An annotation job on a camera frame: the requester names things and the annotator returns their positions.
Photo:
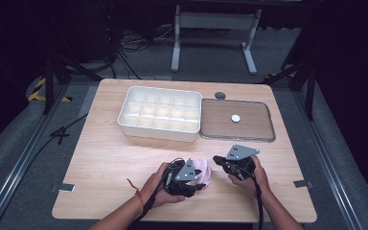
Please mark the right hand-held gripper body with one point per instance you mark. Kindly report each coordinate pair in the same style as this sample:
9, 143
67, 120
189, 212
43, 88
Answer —
239, 159

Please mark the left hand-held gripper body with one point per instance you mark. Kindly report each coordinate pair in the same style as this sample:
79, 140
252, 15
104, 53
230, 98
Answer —
185, 174

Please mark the pale pink cloth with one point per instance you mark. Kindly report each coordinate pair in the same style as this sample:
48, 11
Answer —
203, 172

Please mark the person's right hand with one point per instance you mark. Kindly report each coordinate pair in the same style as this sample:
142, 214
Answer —
258, 182

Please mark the person's left hand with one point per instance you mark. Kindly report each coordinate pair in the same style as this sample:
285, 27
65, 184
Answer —
155, 188

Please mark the clear lid with white knob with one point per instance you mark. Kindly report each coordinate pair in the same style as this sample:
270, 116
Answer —
236, 127

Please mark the white divided storage box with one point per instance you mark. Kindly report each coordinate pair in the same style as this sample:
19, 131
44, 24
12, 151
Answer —
159, 115

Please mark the grey round table grommet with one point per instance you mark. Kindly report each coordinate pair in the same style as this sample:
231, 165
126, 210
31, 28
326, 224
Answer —
220, 95

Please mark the grey tape strip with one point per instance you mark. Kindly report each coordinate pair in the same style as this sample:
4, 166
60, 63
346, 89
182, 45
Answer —
63, 187
303, 183

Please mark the black tripod stand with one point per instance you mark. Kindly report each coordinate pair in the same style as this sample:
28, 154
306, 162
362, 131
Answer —
310, 83
48, 83

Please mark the white metal stand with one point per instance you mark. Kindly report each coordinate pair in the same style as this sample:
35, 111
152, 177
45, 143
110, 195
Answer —
215, 20

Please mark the yellow black striped tape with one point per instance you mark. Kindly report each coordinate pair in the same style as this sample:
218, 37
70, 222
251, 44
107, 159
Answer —
35, 94

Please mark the aluminium floor rail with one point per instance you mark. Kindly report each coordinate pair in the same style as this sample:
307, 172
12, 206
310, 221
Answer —
19, 159
329, 159

